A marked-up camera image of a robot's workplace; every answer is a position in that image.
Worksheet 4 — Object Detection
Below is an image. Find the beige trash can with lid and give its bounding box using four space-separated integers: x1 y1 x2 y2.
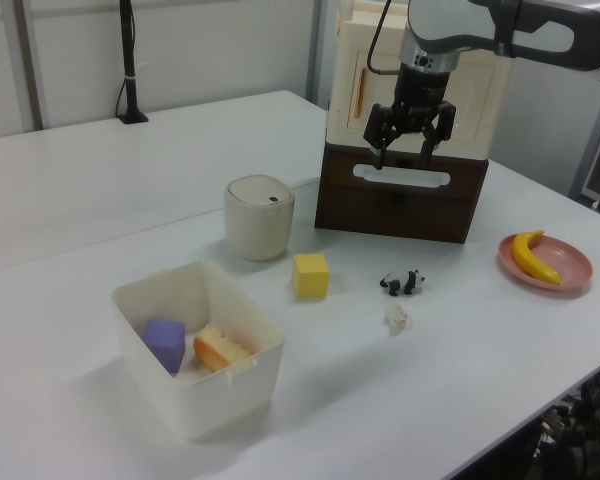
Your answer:
223 174 296 262

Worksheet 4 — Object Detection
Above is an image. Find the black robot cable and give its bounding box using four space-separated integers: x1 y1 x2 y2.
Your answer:
366 0 404 77

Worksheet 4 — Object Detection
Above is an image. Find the cream toy cabinet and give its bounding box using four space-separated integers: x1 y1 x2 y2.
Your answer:
325 0 514 162

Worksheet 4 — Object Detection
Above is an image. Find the white drawer handle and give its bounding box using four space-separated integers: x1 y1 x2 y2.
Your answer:
353 162 452 190

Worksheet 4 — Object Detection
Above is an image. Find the orange sponge block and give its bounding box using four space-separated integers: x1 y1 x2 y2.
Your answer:
193 327 254 374

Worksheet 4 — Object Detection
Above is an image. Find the black mesh chair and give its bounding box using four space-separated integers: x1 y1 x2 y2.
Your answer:
532 369 600 480

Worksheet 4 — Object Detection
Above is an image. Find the black pole stand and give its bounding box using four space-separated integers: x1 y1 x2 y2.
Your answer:
115 0 150 125

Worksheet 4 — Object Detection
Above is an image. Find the yellow cube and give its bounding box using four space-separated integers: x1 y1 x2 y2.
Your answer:
291 253 331 300

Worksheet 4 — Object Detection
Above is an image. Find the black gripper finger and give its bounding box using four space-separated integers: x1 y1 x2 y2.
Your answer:
419 100 457 166
363 103 400 171

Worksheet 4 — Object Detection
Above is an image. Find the purple cube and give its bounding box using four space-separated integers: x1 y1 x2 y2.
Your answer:
142 318 187 375

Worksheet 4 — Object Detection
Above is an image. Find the white plastic storage bin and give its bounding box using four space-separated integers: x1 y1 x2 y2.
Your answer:
111 259 287 442

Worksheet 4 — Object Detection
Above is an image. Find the pink plate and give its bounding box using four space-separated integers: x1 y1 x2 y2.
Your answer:
497 233 594 298

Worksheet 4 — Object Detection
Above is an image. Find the panda toy figure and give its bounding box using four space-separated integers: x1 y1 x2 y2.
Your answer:
378 269 427 296

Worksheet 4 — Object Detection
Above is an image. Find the orange cabinet door handle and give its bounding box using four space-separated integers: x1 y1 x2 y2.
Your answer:
353 67 369 119

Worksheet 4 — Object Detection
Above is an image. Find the yellow banana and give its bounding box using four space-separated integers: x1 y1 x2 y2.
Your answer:
510 229 564 286

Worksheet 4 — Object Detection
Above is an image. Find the dark brown wooden drawer box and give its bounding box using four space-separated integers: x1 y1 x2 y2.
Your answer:
313 143 490 245

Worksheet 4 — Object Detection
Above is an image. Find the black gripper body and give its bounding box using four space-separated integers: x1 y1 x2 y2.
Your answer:
391 62 455 135

